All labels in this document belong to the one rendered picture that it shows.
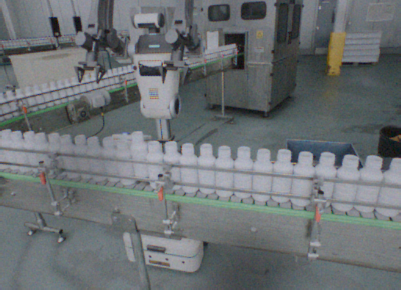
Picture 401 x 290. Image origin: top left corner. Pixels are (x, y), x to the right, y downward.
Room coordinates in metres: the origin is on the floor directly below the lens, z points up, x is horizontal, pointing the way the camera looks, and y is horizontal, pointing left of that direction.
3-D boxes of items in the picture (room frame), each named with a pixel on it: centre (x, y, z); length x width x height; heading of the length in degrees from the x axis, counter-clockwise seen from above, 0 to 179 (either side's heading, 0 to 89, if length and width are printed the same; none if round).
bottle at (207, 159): (0.77, -0.02, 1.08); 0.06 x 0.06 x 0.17
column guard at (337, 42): (7.58, -3.79, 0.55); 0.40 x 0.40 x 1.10; 74
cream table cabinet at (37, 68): (4.64, 2.34, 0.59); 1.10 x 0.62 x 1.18; 146
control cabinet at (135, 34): (7.09, 1.14, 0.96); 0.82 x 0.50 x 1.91; 146
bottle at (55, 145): (0.94, 0.55, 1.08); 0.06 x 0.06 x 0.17
